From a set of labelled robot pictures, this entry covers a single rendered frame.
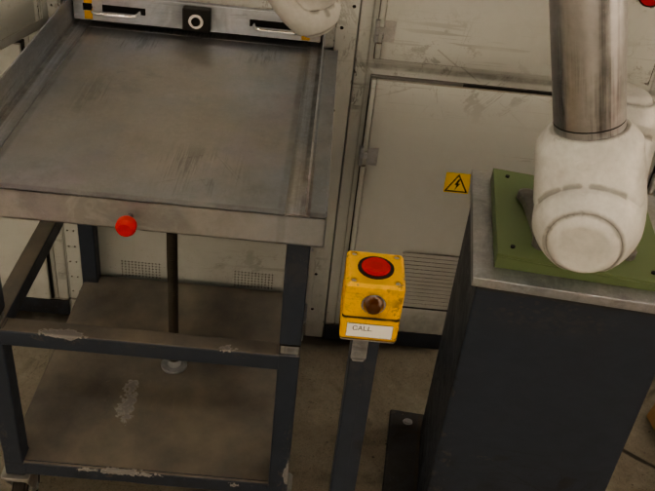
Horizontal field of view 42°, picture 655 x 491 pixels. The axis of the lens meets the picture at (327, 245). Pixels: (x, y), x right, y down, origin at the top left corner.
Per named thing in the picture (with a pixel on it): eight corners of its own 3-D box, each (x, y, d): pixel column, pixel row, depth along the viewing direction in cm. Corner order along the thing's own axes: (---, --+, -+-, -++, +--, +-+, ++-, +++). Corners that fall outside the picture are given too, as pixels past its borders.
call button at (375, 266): (390, 283, 115) (391, 275, 115) (360, 282, 115) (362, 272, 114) (389, 266, 119) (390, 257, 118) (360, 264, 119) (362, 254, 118)
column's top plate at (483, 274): (652, 204, 171) (655, 195, 170) (691, 320, 141) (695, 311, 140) (470, 177, 173) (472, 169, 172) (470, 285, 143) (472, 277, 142)
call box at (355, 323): (396, 345, 119) (406, 287, 113) (338, 340, 119) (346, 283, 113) (394, 309, 126) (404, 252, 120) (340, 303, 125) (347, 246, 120)
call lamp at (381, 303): (384, 321, 115) (388, 301, 113) (359, 319, 115) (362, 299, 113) (384, 315, 116) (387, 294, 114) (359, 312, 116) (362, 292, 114)
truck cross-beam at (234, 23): (320, 43, 188) (323, 17, 185) (73, 18, 187) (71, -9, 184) (321, 34, 192) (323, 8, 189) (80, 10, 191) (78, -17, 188)
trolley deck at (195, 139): (324, 247, 138) (327, 216, 135) (-63, 210, 137) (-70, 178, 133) (335, 74, 193) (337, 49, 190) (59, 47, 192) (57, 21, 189)
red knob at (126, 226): (134, 240, 133) (134, 223, 131) (114, 238, 133) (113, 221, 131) (140, 224, 137) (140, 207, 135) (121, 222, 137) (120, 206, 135)
